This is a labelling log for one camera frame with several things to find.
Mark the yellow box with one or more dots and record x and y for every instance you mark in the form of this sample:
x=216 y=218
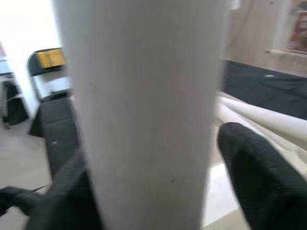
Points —
x=50 y=58

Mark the black folding chair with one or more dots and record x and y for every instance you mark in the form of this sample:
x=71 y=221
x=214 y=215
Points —
x=32 y=67

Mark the red printed carton box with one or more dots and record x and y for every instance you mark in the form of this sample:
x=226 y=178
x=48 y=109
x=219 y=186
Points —
x=299 y=28

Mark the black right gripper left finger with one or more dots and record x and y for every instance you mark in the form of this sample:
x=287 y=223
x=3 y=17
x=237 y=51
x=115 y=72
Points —
x=67 y=203

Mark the black table cloth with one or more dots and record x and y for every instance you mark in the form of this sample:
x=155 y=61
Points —
x=263 y=88

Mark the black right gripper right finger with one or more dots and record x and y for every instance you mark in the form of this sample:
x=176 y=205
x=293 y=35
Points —
x=263 y=187

